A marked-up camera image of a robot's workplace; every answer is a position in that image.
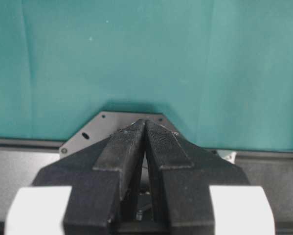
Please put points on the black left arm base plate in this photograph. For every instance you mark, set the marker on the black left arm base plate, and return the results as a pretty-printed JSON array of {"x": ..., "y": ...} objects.
[{"x": 105, "y": 124}]

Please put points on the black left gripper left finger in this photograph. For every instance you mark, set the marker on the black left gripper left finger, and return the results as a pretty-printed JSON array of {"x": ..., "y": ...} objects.
[{"x": 105, "y": 180}]

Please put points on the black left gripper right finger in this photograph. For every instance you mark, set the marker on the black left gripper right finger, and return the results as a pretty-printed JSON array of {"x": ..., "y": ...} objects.
[{"x": 180, "y": 174}]

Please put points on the green table cloth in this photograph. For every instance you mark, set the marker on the green table cloth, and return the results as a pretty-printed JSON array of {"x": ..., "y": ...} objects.
[{"x": 220, "y": 70}]

